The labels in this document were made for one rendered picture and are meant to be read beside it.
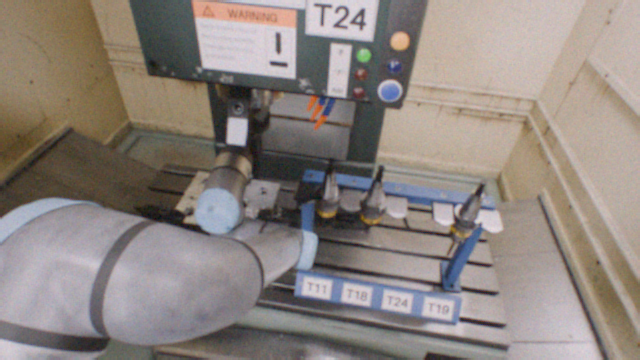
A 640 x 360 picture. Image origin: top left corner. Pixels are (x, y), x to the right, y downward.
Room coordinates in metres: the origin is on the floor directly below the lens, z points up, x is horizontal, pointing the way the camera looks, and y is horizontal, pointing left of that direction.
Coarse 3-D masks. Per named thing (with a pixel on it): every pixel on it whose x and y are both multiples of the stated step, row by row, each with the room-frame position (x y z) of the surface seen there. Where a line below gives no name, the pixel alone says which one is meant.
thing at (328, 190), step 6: (324, 174) 0.64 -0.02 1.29; (330, 174) 0.64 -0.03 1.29; (324, 180) 0.64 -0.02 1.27; (330, 180) 0.63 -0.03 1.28; (336, 180) 0.64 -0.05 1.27; (324, 186) 0.63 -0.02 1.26; (330, 186) 0.63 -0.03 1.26; (336, 186) 0.64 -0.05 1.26; (324, 192) 0.63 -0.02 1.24; (330, 192) 0.63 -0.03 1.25; (336, 192) 0.64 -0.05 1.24; (324, 198) 0.63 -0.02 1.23; (330, 198) 0.62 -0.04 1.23
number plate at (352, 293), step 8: (344, 288) 0.57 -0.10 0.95; (352, 288) 0.57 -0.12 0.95; (360, 288) 0.57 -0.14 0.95; (368, 288) 0.57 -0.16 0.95; (344, 296) 0.55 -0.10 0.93; (352, 296) 0.55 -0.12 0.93; (360, 296) 0.55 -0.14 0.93; (368, 296) 0.55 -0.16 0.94; (360, 304) 0.54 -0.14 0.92; (368, 304) 0.54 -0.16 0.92
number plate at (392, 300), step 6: (384, 294) 0.55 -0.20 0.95; (390, 294) 0.55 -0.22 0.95; (396, 294) 0.55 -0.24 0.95; (402, 294) 0.55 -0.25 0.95; (408, 294) 0.55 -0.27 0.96; (384, 300) 0.54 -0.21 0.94; (390, 300) 0.54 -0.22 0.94; (396, 300) 0.54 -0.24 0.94; (402, 300) 0.54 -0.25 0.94; (408, 300) 0.54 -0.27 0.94; (384, 306) 0.53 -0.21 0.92; (390, 306) 0.53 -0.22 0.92; (396, 306) 0.53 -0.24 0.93; (402, 306) 0.53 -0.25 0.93; (408, 306) 0.53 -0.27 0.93; (408, 312) 0.52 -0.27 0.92
